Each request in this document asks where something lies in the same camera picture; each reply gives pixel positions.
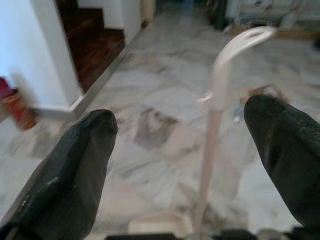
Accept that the red printed incense can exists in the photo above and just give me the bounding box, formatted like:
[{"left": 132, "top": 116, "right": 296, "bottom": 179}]
[{"left": 1, "top": 90, "right": 38, "bottom": 131}]

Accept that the dark green rolled mat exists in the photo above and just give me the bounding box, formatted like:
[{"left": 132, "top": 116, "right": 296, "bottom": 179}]
[{"left": 208, "top": 0, "right": 230, "bottom": 30}]

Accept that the cream long-handled dustpan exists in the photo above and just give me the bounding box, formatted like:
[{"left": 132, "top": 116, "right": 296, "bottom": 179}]
[{"left": 127, "top": 26, "right": 279, "bottom": 236}]

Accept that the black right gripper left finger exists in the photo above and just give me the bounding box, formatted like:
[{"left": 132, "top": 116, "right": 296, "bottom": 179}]
[{"left": 0, "top": 109, "right": 119, "bottom": 240}]

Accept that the flat cardboard sheet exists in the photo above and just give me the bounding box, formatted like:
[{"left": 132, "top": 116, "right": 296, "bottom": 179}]
[{"left": 229, "top": 27, "right": 320, "bottom": 41}]

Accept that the brown cardboard scrap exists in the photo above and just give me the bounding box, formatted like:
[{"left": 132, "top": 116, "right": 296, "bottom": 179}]
[{"left": 239, "top": 84, "right": 293, "bottom": 104}]

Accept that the dark wooden staircase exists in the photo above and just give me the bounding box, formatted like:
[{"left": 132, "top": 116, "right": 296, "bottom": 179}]
[{"left": 56, "top": 0, "right": 126, "bottom": 94}]

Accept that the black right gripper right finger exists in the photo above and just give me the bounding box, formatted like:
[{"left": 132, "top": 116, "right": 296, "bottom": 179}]
[{"left": 243, "top": 96, "right": 320, "bottom": 231}]

